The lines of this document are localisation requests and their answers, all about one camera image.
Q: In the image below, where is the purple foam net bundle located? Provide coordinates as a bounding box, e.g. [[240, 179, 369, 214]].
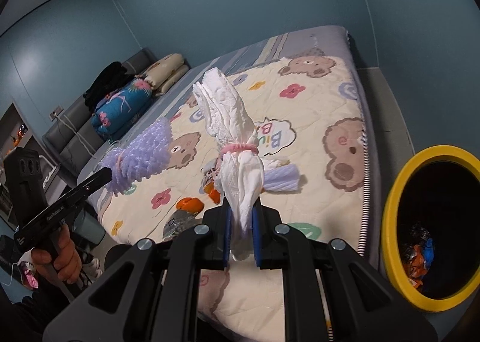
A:
[[99, 117, 173, 195]]

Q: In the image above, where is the orange snack wrapper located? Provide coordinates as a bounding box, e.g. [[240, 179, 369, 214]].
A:
[[403, 238, 433, 292]]

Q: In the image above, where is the blue plastic bag trash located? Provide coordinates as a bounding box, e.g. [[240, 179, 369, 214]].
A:
[[422, 238, 434, 263]]

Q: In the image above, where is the orange mandarin peel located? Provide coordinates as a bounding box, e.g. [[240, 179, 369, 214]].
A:
[[176, 197, 204, 215]]

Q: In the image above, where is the pink grey cloth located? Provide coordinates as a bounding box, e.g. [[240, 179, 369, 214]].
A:
[[201, 158, 221, 194]]

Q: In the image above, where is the white tissue bundle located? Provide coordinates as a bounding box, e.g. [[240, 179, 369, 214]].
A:
[[193, 67, 264, 261]]

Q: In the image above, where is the yellow rimmed trash bin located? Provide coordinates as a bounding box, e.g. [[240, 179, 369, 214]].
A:
[[381, 145, 479, 313]]

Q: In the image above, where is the person's left hand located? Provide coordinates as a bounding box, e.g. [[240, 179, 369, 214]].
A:
[[30, 224, 81, 284]]

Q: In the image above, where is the grey padded headboard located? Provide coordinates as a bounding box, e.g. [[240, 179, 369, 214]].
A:
[[40, 47, 159, 178]]

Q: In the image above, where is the blue floral folded duvet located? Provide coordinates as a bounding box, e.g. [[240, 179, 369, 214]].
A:
[[91, 78, 152, 140]]

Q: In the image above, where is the white shelf unit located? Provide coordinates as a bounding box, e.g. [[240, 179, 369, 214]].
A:
[[1, 104, 65, 229]]

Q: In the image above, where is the black clothing pile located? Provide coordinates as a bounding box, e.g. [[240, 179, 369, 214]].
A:
[[83, 62, 134, 113]]

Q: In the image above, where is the cream folded blanket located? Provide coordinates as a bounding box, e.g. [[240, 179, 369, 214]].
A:
[[143, 53, 189, 96]]

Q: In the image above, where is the cream bear print quilt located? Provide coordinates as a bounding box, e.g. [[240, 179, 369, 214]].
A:
[[95, 54, 370, 342]]

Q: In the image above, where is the white charging cable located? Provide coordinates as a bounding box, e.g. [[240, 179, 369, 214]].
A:
[[52, 110, 122, 162]]

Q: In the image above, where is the wall power socket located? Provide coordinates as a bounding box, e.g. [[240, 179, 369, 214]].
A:
[[49, 105, 64, 122]]

